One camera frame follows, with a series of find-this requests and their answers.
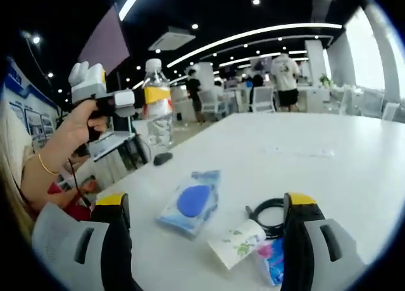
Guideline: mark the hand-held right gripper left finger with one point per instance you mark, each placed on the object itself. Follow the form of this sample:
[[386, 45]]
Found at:
[[110, 250]]

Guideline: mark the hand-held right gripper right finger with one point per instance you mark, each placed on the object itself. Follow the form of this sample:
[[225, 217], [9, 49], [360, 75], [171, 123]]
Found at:
[[316, 246]]

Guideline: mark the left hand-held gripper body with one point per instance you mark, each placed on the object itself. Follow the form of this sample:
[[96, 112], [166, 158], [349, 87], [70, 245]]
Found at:
[[91, 85]]

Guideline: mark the clear cup with red bottom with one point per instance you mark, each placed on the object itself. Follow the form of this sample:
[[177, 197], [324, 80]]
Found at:
[[156, 123]]

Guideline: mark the blue tissue packet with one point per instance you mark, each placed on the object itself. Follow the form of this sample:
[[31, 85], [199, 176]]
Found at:
[[273, 259]]

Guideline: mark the black computer mouse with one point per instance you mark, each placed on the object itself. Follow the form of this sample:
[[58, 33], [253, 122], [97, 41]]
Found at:
[[163, 158]]

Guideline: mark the white paper cup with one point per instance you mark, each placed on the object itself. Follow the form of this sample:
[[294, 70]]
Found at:
[[237, 243]]

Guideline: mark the blue pad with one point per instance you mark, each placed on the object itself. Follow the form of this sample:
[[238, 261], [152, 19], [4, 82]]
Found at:
[[193, 202]]

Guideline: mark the person's left hand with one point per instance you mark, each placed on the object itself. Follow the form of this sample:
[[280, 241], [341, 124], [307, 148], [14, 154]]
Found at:
[[76, 129]]

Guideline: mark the purple hanging panel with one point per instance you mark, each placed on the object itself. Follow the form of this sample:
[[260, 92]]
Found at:
[[106, 41]]

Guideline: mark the person's red clothing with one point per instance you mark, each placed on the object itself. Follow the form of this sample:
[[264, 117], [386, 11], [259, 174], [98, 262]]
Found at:
[[72, 208]]

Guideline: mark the white office chair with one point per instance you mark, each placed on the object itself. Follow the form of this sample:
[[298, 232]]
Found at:
[[264, 99], [209, 101]]

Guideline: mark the ceiling air vent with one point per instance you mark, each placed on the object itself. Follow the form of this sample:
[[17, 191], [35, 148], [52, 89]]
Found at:
[[172, 38]]

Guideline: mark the white side desk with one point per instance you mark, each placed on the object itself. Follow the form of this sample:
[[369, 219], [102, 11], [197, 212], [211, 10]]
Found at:
[[117, 152]]

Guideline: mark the white table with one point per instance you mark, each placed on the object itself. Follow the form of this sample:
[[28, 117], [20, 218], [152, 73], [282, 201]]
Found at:
[[284, 161]]

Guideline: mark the person's cream top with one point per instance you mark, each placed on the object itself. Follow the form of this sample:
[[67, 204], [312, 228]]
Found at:
[[12, 139]]

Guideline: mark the curved ceiling light strip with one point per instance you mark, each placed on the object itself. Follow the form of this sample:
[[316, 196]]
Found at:
[[253, 34]]

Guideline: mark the green potted plant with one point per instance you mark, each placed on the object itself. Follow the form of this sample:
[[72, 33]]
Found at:
[[326, 80]]

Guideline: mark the blue and white wall poster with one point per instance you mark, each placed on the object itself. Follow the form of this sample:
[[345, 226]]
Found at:
[[28, 114]]

